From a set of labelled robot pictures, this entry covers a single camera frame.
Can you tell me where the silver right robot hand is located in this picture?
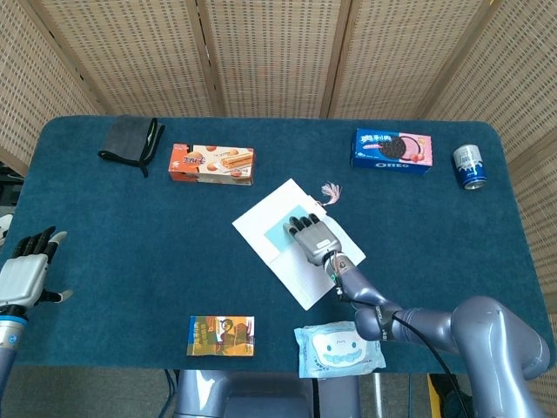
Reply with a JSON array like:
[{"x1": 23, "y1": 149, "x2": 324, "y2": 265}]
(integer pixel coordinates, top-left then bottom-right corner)
[{"x1": 282, "y1": 212, "x2": 345, "y2": 266}]

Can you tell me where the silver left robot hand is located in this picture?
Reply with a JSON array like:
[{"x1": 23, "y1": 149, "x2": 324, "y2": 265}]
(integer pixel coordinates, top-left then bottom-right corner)
[{"x1": 0, "y1": 226, "x2": 74, "y2": 309}]

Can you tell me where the light blue bookmark pink tassel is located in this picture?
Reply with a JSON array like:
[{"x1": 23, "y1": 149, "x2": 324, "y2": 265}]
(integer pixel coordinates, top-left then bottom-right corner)
[{"x1": 264, "y1": 182, "x2": 343, "y2": 253}]

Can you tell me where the open white lined notebook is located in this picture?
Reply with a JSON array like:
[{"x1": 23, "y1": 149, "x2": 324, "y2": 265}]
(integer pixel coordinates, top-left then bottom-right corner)
[{"x1": 232, "y1": 178, "x2": 366, "y2": 312}]

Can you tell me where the teal table cloth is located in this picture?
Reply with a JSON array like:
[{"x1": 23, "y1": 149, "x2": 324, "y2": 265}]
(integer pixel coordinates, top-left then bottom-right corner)
[{"x1": 0, "y1": 115, "x2": 545, "y2": 375}]

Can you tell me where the light blue wet wipes pack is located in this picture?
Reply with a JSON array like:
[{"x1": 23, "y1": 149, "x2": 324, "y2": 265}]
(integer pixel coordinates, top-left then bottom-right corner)
[{"x1": 293, "y1": 320, "x2": 387, "y2": 379}]

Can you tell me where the blue pink Oreo box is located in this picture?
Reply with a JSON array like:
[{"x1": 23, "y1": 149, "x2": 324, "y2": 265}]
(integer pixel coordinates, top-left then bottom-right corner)
[{"x1": 350, "y1": 127, "x2": 433, "y2": 176}]

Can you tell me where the orange wafer roll box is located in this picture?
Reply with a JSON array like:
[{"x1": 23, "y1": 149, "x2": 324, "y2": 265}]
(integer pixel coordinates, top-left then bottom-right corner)
[{"x1": 168, "y1": 144, "x2": 257, "y2": 186}]

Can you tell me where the yellow green Oreo cocoa box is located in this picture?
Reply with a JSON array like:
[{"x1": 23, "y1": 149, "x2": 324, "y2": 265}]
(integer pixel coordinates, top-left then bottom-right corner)
[{"x1": 186, "y1": 315, "x2": 256, "y2": 358}]

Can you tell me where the grey robot torso base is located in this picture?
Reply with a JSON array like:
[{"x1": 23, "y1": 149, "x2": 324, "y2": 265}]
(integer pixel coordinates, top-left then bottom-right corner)
[{"x1": 173, "y1": 369, "x2": 362, "y2": 418}]

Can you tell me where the blue white drink can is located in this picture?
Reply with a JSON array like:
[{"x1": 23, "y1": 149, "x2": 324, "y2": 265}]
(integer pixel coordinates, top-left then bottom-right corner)
[{"x1": 453, "y1": 145, "x2": 487, "y2": 192}]

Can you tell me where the grey cloth black trim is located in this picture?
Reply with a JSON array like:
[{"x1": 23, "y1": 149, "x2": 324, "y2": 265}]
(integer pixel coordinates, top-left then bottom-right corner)
[{"x1": 97, "y1": 117, "x2": 166, "y2": 179}]

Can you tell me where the woven folding screen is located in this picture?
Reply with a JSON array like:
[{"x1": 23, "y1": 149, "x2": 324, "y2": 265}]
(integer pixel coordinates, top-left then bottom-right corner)
[{"x1": 0, "y1": 0, "x2": 557, "y2": 418}]

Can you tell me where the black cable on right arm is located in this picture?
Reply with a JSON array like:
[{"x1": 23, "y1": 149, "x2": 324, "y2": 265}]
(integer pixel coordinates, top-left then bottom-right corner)
[{"x1": 337, "y1": 287, "x2": 473, "y2": 418}]

